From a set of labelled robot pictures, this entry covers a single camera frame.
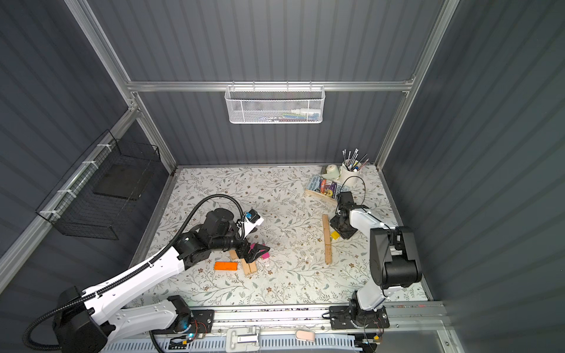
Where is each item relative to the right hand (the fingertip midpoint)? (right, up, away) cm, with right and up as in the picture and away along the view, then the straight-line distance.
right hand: (340, 227), depth 94 cm
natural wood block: (-6, -5, -1) cm, 8 cm away
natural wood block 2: (-6, -10, -6) cm, 13 cm away
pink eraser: (-17, -30, -25) cm, 43 cm away
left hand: (-31, -1, -22) cm, 38 cm away
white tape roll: (0, +25, +14) cm, 29 cm away
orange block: (-47, -13, -10) cm, 50 cm away
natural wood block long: (-6, 0, +3) cm, 6 cm away
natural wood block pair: (-38, -14, -10) cm, 42 cm away
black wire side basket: (-87, +25, -15) cm, 92 cm away
